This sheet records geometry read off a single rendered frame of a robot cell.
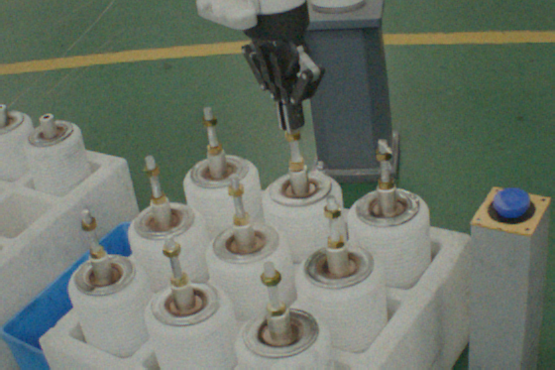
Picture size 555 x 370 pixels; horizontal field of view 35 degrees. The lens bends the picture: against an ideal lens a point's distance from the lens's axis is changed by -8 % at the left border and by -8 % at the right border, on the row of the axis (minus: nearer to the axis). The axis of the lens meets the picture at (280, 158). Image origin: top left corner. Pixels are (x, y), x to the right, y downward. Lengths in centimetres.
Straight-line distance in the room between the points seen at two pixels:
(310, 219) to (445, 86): 85
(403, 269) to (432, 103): 80
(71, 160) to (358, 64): 48
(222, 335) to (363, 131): 68
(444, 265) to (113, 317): 39
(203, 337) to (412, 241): 27
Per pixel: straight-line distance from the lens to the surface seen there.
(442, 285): 109
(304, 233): 111
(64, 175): 138
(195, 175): 119
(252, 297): 104
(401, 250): 106
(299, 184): 112
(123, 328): 104
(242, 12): 95
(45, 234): 132
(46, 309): 130
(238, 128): 183
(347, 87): 153
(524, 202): 94
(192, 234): 109
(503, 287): 97
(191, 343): 96
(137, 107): 199
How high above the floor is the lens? 85
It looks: 30 degrees down
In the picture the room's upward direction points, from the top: 9 degrees counter-clockwise
